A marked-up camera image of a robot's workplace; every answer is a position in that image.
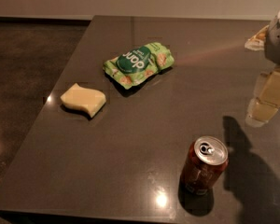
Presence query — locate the green chip bag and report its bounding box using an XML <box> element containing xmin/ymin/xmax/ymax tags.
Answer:
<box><xmin>103</xmin><ymin>42</ymin><xmax>175</xmax><ymax>90</ymax></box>

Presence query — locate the red coke can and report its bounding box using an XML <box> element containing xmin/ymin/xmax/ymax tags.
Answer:
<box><xmin>180</xmin><ymin>136</ymin><xmax>229</xmax><ymax>195</ymax></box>

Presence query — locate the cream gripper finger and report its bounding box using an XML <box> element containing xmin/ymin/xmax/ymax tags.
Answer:
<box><xmin>245</xmin><ymin>65</ymin><xmax>280</xmax><ymax>127</ymax></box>
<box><xmin>245</xmin><ymin>25</ymin><xmax>269</xmax><ymax>51</ymax></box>

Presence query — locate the yellow sponge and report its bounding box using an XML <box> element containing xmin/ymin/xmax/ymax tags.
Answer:
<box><xmin>61</xmin><ymin>83</ymin><xmax>106</xmax><ymax>118</ymax></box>

